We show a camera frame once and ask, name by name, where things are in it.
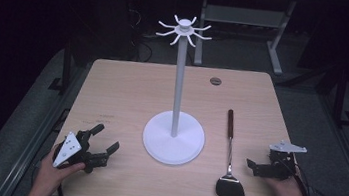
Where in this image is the person's right hand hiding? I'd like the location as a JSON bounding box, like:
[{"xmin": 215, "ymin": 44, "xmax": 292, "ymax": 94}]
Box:
[{"xmin": 262, "ymin": 172, "xmax": 312, "ymax": 196}]

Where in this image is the black metal stand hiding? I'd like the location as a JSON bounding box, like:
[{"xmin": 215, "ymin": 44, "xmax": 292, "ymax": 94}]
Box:
[
  {"xmin": 313, "ymin": 64, "xmax": 349, "ymax": 128},
  {"xmin": 47, "ymin": 37, "xmax": 80, "ymax": 95}
]

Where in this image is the grey cable grommet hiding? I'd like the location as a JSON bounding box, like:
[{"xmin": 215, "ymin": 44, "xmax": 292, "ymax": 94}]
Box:
[{"xmin": 208, "ymin": 76, "xmax": 223, "ymax": 87}]

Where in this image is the white-legged desk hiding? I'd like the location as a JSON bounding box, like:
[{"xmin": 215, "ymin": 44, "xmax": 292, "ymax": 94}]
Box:
[{"xmin": 180, "ymin": 0, "xmax": 327, "ymax": 81}]

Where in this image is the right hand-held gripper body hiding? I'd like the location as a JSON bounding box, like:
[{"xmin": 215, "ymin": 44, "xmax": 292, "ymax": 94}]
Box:
[{"xmin": 251, "ymin": 136, "xmax": 309, "ymax": 184}]

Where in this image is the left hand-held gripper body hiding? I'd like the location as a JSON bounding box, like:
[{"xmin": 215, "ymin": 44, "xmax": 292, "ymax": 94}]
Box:
[{"xmin": 51, "ymin": 126, "xmax": 113, "ymax": 176}]

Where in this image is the person's left hand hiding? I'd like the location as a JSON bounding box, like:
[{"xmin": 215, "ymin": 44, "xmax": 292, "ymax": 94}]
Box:
[{"xmin": 32, "ymin": 141, "xmax": 89, "ymax": 196}]

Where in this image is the spatula with brown handle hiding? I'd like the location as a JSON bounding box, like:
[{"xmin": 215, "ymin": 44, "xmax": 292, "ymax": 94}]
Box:
[{"xmin": 214, "ymin": 108, "xmax": 256, "ymax": 196}]

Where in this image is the white hook stand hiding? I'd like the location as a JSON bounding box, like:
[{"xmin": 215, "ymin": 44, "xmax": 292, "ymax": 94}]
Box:
[{"xmin": 138, "ymin": 11, "xmax": 221, "ymax": 170}]

